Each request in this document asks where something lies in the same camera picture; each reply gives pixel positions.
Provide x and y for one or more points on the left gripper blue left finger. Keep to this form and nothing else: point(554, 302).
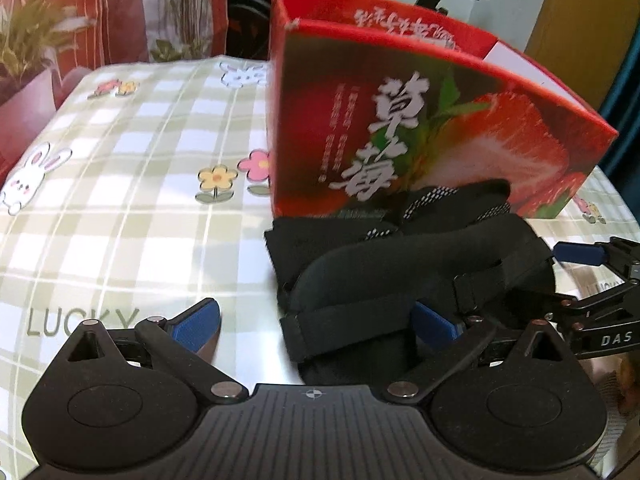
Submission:
point(175, 347)

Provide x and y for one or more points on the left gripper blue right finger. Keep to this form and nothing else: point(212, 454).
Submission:
point(456, 346)

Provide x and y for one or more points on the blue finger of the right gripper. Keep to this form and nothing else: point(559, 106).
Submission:
point(579, 253)

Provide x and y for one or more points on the teal curtain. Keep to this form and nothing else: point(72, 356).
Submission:
point(620, 109)

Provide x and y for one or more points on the checked bunny tablecloth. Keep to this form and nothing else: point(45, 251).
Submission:
point(148, 192)

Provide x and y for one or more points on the red printed backdrop curtain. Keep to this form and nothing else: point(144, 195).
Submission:
point(47, 46)

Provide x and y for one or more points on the red strawberry cardboard box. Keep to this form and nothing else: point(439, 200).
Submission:
point(357, 116)

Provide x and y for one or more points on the operator hand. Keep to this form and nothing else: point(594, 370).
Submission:
point(628, 379)

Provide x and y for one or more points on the wooden door panel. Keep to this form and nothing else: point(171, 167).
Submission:
point(584, 42)

